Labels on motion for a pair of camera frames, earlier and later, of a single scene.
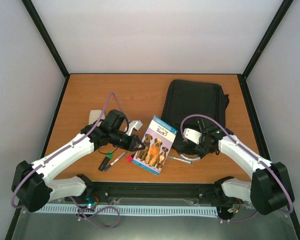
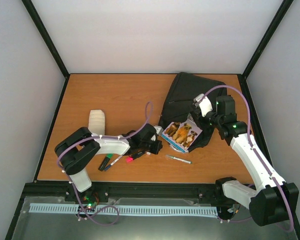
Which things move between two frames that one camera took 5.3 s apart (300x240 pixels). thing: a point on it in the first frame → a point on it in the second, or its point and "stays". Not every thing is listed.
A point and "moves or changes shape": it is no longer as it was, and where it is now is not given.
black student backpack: x=186 y=102 moves or changes shape
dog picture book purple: x=158 y=141 → x=181 y=134
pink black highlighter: x=129 y=159 stays
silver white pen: x=183 y=160 stays
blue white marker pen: x=115 y=162 stays
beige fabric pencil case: x=94 y=115 stays
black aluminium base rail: x=153 y=193 stays
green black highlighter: x=105 y=162 stays
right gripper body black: x=204 y=149 → x=202 y=124
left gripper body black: x=121 y=143 → x=154 y=150
